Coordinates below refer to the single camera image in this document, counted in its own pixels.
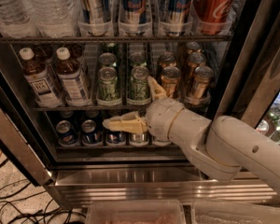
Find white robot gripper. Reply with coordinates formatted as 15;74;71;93
103;76;185;138

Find green can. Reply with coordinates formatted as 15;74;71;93
129;52;147;68
130;66;149;101
102;43;119;55
98;52;118;69
98;66;119;102

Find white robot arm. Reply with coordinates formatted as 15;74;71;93
103;77;280;195

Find left front silver can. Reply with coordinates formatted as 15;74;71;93
130;133;148;144

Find right front silver can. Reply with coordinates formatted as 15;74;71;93
152;136;171;147

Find left front gold can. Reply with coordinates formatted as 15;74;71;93
160;66;181;98

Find gold can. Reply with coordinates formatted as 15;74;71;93
187;66;214;99
157;52;177;76
183;52;206;81
185;41;202;55
160;66;181;98

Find right front Pepsi can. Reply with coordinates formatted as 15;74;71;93
106;131;125;145

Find left rear gold can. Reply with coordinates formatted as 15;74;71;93
157;52;177;76

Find middle rear Pepsi can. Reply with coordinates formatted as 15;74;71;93
85;110;102;122

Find right front gold can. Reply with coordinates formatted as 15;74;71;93
187;66;214;99

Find middle front Pepsi can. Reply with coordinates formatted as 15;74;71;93
81;119;102;147

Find right rear gold can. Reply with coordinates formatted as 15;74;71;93
185;41;202;55

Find left rear Pepsi can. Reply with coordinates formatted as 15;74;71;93
60;110;77;123

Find left front Pepsi can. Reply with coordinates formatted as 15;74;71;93
56;120;78;147

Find middle Red Bull can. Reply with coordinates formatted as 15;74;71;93
121;0;148;36

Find red bull can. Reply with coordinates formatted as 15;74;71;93
159;0;191;37
121;0;148;36

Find stainless steel fridge cabinet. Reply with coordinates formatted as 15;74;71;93
0;0;280;208

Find silver blue energy drink can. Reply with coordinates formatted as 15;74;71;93
78;0;111;36

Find right glass fridge door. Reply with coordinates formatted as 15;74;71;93
204;0;280;154

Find right Red Bull can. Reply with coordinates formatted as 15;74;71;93
159;0;191;37

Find red can behind glass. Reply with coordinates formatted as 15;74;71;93
257;119;269;134

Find red Coca-Cola can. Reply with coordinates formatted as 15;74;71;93
193;0;233;35

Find left open fridge door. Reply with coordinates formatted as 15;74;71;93
0;79;55;186

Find right front tea bottle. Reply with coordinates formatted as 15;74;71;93
56;47;91;106

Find tea bottle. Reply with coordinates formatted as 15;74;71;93
65;44;84;63
56;47;91;106
33;44;54;63
20;48;63;108

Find right rear tea bottle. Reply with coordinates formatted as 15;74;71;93
65;44;84;63

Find left clear plastic bin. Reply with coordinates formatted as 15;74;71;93
85;200;186;224

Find clear plastic bin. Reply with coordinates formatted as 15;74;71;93
85;200;186;224
190;201;280;224

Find left rear tea bottle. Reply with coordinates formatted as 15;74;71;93
33;44;54;63

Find left front tea bottle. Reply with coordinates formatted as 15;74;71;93
20;48;63;108

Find right clear plastic bin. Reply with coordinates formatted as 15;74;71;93
190;201;280;224

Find green bottle behind glass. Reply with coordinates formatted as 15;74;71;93
269;107;280;144

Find middle wire shelf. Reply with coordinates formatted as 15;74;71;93
34;103;208;111

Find wire shelf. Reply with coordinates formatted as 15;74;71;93
54;143;178;151
34;103;208;111
0;35;232;44

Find bottom wire shelf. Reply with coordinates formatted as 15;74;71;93
54;143;178;151

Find black floor cables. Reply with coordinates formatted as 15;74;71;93
0;158;87;224

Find top wire shelf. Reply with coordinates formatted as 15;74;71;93
0;35;232;44

